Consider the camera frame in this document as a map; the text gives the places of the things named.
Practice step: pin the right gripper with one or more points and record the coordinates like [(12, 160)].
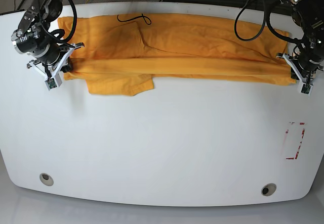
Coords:
[(55, 60)]

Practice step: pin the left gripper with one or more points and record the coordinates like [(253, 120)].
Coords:
[(305, 64)]

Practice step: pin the yellow t-shirt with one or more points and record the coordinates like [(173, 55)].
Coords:
[(122, 55)]

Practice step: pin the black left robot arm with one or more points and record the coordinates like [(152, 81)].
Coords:
[(307, 14)]

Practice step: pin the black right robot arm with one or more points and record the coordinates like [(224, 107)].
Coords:
[(33, 37)]

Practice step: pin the red tape rectangle marking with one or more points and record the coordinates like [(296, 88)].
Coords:
[(293, 140)]

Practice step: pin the left table grommet hole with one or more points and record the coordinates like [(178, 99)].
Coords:
[(46, 179)]

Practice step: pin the table grommet hole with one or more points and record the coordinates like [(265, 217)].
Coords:
[(46, 179), (268, 189)]

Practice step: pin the right table grommet hole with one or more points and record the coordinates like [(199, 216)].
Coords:
[(268, 189)]

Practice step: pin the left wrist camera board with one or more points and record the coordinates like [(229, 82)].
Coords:
[(306, 89)]

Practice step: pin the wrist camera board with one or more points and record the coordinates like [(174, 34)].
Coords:
[(52, 83), (306, 89)]

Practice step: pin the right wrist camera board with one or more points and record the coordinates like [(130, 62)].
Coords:
[(52, 83)]

